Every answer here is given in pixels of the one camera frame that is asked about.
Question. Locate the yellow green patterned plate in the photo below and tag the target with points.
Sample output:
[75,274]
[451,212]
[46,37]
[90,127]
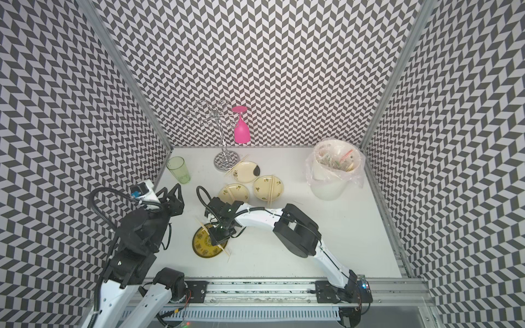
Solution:
[201,246]

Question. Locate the metal glass holder stand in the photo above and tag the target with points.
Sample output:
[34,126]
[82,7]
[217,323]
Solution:
[207,112]

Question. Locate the white trash bucket with bag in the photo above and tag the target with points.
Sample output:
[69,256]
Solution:
[332,166]

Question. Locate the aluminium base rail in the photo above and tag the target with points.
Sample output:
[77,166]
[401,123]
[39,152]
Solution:
[256,301]

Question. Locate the chopsticks green label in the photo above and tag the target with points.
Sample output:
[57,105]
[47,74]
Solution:
[217,242]

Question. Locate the cream plate right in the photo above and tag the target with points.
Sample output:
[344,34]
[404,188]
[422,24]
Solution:
[261,188]

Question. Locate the cream plate with black spot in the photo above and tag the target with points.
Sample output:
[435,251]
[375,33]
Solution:
[246,172]

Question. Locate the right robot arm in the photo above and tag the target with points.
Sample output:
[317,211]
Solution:
[298,233]

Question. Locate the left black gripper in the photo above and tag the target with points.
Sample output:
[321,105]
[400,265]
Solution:
[174,206]

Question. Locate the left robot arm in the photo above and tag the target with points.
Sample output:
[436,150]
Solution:
[127,254]

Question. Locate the pink plastic wine glass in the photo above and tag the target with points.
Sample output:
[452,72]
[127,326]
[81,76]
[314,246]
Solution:
[241,132]

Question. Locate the cream plate front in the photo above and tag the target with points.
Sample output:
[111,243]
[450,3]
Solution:
[242,194]

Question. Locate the green transparent plastic cup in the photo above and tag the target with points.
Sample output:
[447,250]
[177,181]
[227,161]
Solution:
[177,167]

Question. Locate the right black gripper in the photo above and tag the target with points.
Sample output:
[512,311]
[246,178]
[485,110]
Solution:
[217,240]

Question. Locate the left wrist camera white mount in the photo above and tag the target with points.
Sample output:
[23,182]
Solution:
[143,192]

